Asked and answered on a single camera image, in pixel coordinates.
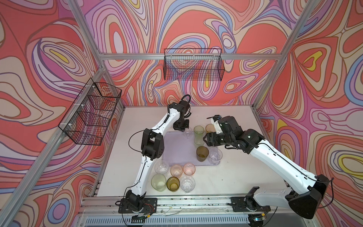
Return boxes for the small clear cup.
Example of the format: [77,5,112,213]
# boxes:
[183,128,193,138]

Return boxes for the black wire basket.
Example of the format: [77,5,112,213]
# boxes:
[58,79,122,146]
[163,47,225,81]

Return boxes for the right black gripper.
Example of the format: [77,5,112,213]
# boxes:
[202,131,234,147]

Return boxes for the clear faceted cup back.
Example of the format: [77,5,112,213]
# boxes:
[208,147,223,165]

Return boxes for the clear cup front middle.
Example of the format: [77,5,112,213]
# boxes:
[180,176,195,193]

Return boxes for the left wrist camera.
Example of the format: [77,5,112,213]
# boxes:
[178,100,191,118]

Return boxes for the pale green cup front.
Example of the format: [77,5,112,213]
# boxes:
[194,137,205,148]

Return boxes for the black wire basket left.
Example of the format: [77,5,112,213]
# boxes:
[58,79,122,146]

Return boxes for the clear cup back left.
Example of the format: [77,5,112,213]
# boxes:
[154,160,169,175]

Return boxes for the pink cup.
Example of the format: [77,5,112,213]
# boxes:
[183,163,196,176]

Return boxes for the peach cup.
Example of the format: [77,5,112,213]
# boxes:
[170,165,183,178]

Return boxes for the pale green large cup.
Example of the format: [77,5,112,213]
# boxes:
[151,174,166,192]

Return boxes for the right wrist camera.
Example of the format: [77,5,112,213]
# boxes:
[211,115,244,135]

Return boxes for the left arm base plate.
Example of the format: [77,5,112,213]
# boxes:
[115,197,158,214]

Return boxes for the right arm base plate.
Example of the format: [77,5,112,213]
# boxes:
[228,196,271,212]

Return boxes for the amber cup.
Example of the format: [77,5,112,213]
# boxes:
[196,146,209,162]
[166,176,180,192]

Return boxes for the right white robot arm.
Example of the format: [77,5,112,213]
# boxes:
[203,129,330,219]

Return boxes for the lilac plastic tray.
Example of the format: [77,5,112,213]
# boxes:
[162,131,221,166]

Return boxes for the bright green cup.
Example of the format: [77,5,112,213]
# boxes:
[193,125,205,139]

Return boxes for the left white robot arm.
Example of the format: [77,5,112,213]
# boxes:
[121,100,191,211]

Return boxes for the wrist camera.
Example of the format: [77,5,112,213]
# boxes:
[178,100,191,118]
[211,115,244,135]

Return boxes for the black wire basket back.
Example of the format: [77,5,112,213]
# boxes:
[163,47,225,81]

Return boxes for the yellow plastic cup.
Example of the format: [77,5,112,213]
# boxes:
[205,124,216,133]

